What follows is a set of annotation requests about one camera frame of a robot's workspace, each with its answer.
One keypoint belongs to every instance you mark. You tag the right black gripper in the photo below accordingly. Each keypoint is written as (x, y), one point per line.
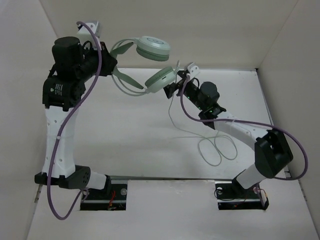
(170, 88)

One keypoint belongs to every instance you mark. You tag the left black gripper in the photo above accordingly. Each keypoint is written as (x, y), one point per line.
(109, 61)

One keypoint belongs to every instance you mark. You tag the mint green headphones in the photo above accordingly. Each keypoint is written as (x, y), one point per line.
(150, 48)

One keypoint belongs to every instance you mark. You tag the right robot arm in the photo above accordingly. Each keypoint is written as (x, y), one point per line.
(271, 149)

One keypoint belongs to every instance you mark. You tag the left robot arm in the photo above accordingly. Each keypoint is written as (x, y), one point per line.
(74, 64)

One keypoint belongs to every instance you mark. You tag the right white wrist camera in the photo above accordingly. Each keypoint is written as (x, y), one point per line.
(192, 70)

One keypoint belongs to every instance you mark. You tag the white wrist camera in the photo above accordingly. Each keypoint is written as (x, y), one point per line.
(85, 28)
(192, 70)

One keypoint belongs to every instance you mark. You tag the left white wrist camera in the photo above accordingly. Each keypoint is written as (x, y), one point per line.
(85, 28)

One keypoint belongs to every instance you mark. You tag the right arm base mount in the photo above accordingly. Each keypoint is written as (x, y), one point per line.
(254, 198)

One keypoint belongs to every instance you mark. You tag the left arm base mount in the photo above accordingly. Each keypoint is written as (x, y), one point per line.
(95, 200)

